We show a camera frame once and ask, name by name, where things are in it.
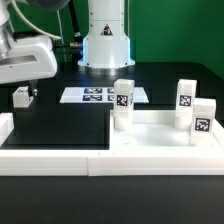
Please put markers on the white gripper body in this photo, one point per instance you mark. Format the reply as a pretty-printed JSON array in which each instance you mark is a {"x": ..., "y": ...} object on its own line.
[{"x": 28, "y": 58}]

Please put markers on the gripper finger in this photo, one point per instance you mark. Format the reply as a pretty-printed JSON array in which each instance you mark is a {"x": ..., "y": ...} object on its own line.
[{"x": 33, "y": 87}]

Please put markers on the white square table top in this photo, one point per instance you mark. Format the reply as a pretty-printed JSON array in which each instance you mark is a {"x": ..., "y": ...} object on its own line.
[{"x": 150, "y": 129}]

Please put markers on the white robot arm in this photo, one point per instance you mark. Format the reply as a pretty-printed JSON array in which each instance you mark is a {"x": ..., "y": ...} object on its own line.
[{"x": 105, "y": 47}]

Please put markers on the white sheet with markers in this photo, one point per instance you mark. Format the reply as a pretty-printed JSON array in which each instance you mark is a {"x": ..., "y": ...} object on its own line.
[{"x": 87, "y": 95}]

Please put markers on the white U-shaped fence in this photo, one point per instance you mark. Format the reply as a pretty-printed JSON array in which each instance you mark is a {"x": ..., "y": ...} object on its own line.
[{"x": 199, "y": 160}]

